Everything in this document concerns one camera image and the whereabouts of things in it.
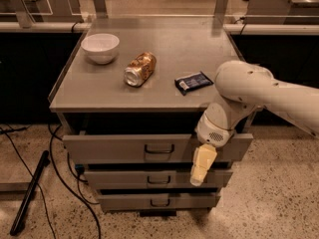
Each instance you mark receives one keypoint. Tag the grey drawer cabinet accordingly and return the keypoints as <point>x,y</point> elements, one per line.
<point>94,99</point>

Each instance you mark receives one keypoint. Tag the grey top drawer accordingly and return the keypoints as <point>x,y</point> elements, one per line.
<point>131,148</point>

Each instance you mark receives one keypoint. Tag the grey background desk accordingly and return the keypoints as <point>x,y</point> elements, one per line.
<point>282,12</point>

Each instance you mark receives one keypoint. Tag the metal post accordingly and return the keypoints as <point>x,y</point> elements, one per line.
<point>22,14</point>
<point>220,8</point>
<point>100,8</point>

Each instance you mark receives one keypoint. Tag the white horizontal rail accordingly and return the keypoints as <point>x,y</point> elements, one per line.
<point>236,29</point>

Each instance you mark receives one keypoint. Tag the gold soda can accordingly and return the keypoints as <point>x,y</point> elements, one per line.
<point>140,69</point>

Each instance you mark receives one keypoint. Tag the middle metal post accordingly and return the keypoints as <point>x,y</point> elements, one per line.
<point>100,8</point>

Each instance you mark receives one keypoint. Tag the left metal post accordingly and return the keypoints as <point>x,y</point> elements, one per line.
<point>22,14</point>

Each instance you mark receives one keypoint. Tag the grey bottom drawer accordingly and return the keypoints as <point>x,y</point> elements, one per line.
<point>162,201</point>

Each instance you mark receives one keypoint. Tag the grey drawer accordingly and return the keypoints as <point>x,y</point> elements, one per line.
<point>162,201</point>
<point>131,148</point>
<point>138,179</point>

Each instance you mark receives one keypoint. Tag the grey middle drawer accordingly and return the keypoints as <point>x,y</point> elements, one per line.
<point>138,179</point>

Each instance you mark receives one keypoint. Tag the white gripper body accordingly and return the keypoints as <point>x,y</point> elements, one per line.
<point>212,132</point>

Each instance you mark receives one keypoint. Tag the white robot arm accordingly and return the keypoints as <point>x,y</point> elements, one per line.
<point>239,89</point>

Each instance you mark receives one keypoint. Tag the white bowl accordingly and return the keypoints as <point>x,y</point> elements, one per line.
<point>101,48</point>

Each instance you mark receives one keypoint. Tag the right metal post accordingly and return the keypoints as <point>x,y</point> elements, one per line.
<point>220,8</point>

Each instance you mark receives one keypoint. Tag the black bar on floor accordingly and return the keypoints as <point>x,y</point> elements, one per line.
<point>18,224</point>

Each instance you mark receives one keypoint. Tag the dark blue snack bar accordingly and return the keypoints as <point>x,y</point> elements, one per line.
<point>192,82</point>

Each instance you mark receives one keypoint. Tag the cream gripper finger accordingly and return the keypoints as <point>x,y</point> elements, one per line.
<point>203,158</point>

